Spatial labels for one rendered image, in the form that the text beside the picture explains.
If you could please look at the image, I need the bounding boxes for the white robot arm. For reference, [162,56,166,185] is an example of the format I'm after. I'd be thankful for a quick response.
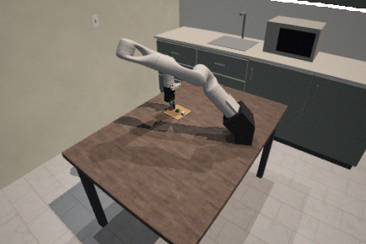
[116,38,240,118]

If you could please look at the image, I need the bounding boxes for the tan square mat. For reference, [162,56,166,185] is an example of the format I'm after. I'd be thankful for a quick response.
[164,105,191,120]

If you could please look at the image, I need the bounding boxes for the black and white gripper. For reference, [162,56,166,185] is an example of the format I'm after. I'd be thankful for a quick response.
[163,80,181,111]

